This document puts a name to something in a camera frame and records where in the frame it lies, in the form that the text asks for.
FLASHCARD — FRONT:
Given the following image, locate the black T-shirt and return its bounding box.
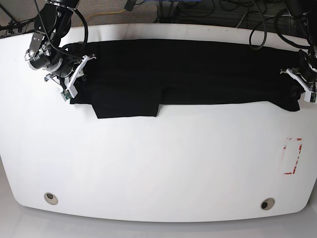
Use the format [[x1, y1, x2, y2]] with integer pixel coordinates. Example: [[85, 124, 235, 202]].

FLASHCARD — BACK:
[[70, 39, 304, 119]]

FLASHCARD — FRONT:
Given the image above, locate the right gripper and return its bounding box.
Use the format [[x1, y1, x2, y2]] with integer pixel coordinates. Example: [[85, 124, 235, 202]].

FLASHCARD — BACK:
[[24, 33, 96, 97]]

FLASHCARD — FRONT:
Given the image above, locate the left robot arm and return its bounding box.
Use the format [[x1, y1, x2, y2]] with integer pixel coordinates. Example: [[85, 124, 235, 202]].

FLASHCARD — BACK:
[[274, 0, 317, 103]]

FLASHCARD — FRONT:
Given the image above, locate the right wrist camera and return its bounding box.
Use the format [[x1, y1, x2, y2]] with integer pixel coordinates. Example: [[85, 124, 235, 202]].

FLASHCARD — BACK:
[[61, 90, 71, 101]]

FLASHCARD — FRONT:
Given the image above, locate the left table grommet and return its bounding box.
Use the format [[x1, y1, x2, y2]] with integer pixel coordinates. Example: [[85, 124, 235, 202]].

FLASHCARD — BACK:
[[44, 192, 58, 205]]

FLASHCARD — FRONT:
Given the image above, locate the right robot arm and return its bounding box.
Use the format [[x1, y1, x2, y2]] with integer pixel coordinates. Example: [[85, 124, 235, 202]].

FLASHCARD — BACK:
[[24, 0, 96, 101]]

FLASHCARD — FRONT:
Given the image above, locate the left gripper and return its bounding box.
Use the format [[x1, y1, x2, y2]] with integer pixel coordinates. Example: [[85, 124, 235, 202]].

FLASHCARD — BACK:
[[280, 46, 317, 102]]

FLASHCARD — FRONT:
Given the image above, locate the red tape marker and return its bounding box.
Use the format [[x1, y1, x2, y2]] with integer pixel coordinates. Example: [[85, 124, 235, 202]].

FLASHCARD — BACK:
[[281, 138, 303, 175]]

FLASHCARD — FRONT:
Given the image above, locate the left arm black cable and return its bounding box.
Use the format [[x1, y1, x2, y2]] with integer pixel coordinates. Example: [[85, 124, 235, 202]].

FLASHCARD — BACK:
[[249, 0, 268, 52]]

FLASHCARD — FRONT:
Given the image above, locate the right table grommet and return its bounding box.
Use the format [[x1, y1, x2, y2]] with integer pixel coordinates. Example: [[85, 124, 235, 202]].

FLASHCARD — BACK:
[[261, 198, 275, 211]]

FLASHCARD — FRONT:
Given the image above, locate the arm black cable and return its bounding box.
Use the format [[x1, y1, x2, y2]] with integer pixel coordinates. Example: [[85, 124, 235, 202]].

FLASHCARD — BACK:
[[74, 8, 90, 50], [249, 0, 268, 52]]

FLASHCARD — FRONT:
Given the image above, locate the table grommet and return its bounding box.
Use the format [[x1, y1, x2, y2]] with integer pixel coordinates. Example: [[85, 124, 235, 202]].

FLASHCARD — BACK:
[[261, 198, 275, 211], [44, 192, 58, 205]]

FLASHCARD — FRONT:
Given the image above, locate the yellow cable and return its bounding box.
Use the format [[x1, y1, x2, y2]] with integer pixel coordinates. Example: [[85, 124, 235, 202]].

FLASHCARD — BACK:
[[79, 8, 126, 25]]

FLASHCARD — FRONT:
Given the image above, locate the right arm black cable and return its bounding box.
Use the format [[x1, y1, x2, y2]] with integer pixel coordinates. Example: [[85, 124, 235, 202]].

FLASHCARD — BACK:
[[74, 8, 90, 50]]

